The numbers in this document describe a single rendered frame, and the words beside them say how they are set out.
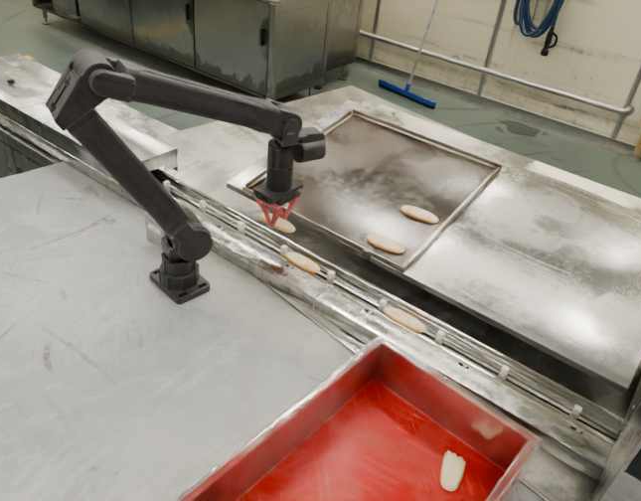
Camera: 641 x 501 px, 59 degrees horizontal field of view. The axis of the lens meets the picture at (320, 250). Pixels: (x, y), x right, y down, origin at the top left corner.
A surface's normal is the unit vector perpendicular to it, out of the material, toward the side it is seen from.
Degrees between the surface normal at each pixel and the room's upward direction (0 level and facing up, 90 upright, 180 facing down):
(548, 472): 0
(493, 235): 10
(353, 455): 0
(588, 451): 0
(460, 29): 90
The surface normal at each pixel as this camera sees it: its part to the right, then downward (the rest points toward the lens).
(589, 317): -0.01, -0.73
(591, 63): -0.61, 0.41
